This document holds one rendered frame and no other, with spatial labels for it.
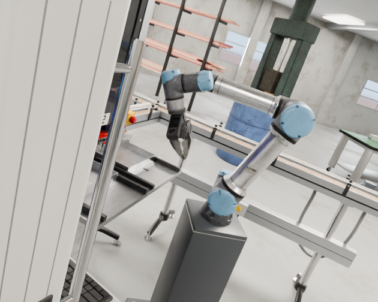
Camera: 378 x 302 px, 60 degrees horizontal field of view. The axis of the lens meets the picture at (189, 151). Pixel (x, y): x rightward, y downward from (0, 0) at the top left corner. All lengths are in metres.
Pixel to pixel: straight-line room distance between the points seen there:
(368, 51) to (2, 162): 13.53
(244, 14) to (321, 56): 3.20
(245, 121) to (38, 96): 4.26
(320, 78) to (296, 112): 11.78
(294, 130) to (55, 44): 0.91
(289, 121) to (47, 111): 0.89
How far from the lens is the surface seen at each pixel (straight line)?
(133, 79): 0.56
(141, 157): 1.67
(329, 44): 12.91
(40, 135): 0.47
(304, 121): 1.20
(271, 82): 6.64
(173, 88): 1.26
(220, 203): 1.30
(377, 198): 2.38
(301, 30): 6.46
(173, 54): 7.55
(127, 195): 1.30
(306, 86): 12.79
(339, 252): 2.50
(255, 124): 4.64
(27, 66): 0.43
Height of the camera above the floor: 1.51
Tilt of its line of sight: 19 degrees down
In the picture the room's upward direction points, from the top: 19 degrees clockwise
